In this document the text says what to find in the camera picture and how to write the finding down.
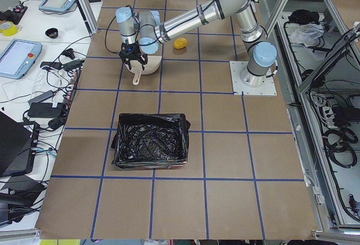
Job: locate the teach pendant near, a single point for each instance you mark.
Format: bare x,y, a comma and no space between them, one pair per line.
18,57

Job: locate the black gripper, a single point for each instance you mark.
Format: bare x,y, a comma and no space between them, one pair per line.
136,53

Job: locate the teach pendant far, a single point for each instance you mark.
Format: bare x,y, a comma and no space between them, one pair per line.
56,6

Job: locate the orange-brown potato-like lump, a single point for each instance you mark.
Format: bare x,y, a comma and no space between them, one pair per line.
180,43

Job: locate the pink bin with black bag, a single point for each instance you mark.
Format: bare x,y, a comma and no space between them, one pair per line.
151,141

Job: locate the black power adapter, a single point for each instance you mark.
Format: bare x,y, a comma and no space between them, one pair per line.
45,110

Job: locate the beige plastic dustpan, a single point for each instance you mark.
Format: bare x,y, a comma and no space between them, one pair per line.
152,66

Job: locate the black laptop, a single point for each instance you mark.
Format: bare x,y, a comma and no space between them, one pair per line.
18,143

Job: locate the yellow tape roll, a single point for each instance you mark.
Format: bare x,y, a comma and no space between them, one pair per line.
8,28

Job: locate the teach pendant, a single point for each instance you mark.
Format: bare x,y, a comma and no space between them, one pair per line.
56,6
18,57

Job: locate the aluminium frame post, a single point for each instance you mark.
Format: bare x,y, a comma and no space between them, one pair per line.
88,16

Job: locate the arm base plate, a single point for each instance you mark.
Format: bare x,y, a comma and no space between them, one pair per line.
244,83

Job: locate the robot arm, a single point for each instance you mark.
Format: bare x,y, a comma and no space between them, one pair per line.
143,32

